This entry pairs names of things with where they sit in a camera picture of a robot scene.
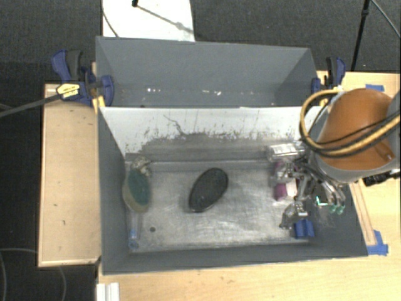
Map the grey crumpled object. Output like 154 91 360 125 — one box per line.
130 156 153 177

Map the pale wood flat board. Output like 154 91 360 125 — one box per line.
37 82 103 268

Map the blue ribbed object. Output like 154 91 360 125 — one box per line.
293 218 315 240

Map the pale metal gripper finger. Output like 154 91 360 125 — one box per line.
268 143 306 164
279 201 310 231

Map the grey metal bin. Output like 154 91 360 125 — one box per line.
95 35 369 275

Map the clear tube with blue tip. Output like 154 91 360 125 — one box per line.
127 211 142 251

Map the black oval object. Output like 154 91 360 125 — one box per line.
188 167 229 214

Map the black cylinder on white bracket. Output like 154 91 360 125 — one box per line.
362 171 399 187

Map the purple and white object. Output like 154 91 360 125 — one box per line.
273 161 298 202

